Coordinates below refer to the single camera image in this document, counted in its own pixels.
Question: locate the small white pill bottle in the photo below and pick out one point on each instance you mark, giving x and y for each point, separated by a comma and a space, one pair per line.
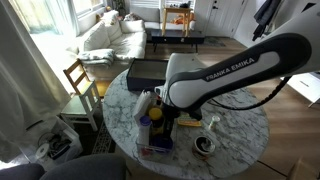
214, 122

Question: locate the green house plant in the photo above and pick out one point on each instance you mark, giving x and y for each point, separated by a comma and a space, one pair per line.
119, 6

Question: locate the black object on stool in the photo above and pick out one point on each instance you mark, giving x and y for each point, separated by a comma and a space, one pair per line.
185, 5

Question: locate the black coffee table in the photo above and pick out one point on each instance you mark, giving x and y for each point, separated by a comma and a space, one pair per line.
176, 36

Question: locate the grey door mat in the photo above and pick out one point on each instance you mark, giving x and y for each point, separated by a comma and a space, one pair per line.
213, 41

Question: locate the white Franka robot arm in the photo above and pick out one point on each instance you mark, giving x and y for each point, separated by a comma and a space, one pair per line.
233, 80

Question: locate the white sheer curtain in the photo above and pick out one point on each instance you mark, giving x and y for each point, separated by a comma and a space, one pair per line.
23, 83

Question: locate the floral sofa pillow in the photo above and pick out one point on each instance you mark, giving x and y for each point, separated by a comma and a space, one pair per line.
110, 17

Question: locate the grey armchair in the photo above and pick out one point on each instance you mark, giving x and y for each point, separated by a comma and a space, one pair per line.
83, 168

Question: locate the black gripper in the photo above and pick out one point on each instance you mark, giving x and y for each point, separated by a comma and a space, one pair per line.
171, 115

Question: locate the red cap sauce bottle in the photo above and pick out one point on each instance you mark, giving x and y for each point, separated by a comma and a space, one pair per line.
158, 100

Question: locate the small white chair green seat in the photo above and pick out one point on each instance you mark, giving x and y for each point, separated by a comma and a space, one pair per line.
80, 105

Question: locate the white plastic bottle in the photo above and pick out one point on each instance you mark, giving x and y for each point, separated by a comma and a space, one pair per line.
141, 105

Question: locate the white sectional sofa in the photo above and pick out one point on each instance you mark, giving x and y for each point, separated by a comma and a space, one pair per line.
126, 40

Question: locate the wooden chair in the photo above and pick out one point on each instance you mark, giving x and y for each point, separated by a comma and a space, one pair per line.
78, 75

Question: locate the grey folded blanket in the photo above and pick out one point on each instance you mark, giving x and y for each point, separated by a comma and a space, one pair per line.
96, 56

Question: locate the white door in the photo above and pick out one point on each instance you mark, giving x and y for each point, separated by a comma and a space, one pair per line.
223, 16

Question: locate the navy open cardboard box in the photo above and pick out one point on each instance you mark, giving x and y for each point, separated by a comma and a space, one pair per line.
143, 73

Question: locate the brown cardboard box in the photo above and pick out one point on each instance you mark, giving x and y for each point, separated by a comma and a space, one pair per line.
303, 170

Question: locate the patterned floor rug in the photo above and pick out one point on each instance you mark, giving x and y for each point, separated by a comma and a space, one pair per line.
103, 140

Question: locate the blue bowl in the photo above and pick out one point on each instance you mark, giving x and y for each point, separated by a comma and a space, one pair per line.
160, 143

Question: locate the patterned sofa pillow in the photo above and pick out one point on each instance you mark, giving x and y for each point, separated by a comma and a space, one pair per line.
132, 16

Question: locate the white TV stand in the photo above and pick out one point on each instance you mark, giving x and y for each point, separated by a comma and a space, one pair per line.
306, 86

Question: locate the orange plush toy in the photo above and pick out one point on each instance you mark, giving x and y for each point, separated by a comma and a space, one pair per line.
181, 19

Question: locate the dark hanging jacket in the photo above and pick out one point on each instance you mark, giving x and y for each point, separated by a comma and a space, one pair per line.
265, 15

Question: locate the white storage crate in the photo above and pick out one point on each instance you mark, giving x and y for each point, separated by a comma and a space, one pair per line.
71, 140

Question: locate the yellow lid jar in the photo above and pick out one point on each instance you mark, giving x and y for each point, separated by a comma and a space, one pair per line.
155, 115

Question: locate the white tape roll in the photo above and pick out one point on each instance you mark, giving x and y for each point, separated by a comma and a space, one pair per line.
42, 151

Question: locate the white bottle blue cap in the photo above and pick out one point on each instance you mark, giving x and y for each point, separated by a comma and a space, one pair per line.
144, 130

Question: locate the yellow picture book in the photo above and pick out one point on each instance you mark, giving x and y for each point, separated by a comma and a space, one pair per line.
186, 122

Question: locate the white window frame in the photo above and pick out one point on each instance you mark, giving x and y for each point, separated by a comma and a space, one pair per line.
81, 13

